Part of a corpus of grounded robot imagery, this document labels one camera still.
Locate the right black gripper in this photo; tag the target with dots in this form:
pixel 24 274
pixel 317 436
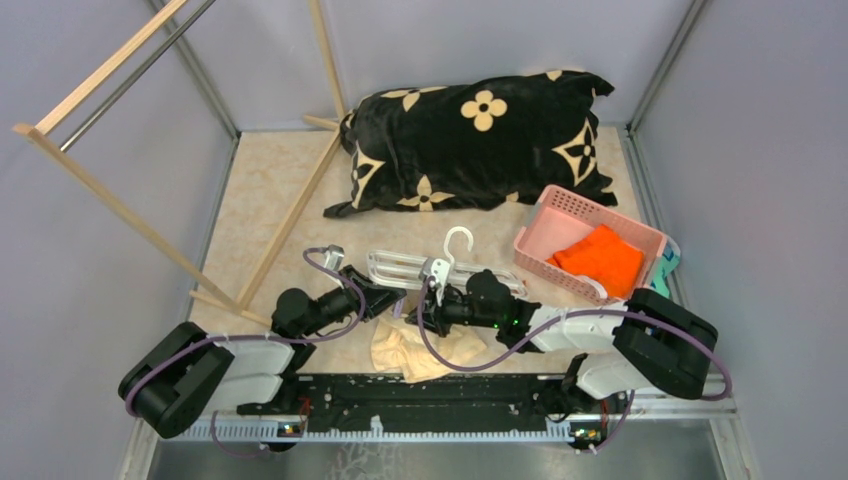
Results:
pixel 434 315

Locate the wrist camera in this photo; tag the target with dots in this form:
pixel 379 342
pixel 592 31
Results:
pixel 333 257
pixel 434 273

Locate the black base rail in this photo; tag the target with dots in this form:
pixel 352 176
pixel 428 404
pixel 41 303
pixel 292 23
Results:
pixel 339 408

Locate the white clip hanger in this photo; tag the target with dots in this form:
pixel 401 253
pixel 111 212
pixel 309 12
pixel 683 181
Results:
pixel 401 270

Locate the pink plastic basket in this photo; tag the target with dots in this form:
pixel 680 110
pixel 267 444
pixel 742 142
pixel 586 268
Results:
pixel 561 218

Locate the black floral pillow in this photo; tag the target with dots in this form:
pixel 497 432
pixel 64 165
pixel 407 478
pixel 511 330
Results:
pixel 475 146

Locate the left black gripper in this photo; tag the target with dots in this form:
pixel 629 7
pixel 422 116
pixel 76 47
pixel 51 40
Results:
pixel 377 298

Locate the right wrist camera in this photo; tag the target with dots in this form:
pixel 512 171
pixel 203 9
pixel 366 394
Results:
pixel 434 273

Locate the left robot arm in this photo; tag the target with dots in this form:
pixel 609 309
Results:
pixel 191 373

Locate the metal rack rod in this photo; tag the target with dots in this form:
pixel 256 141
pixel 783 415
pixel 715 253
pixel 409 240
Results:
pixel 173 38

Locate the cream boxer underwear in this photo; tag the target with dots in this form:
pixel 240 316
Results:
pixel 398 347

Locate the orange underwear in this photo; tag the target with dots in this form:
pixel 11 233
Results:
pixel 604 257

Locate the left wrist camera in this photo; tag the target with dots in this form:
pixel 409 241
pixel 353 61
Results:
pixel 333 257

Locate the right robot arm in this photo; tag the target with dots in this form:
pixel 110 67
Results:
pixel 644 340

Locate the wooden drying rack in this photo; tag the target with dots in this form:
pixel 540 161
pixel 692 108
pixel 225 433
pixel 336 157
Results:
pixel 66 260

